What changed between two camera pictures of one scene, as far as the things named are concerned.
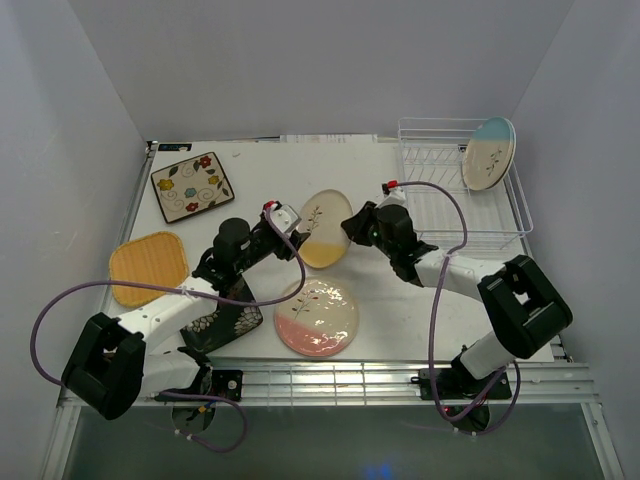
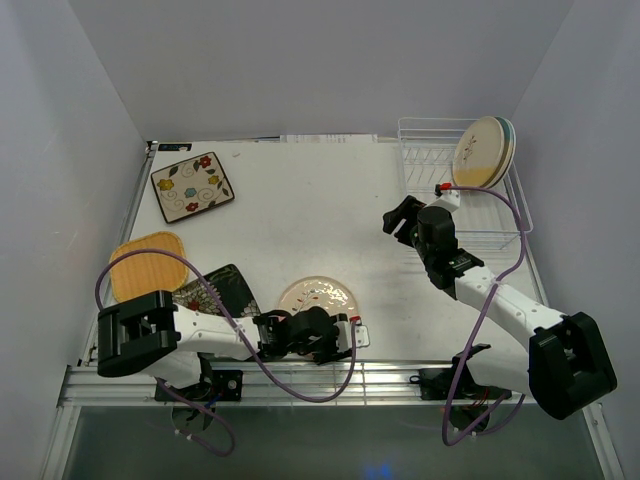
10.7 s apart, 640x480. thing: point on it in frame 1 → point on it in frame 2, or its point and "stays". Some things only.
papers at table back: x=328 y=138 stays
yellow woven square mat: x=156 y=259 stays
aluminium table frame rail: x=380 y=383 stays
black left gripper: x=285 y=250 → x=333 y=353
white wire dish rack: x=498 y=219 stays
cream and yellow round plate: x=322 y=216 → x=478 y=152
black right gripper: x=356 y=225 → x=407 y=210
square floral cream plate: x=191 y=187 stays
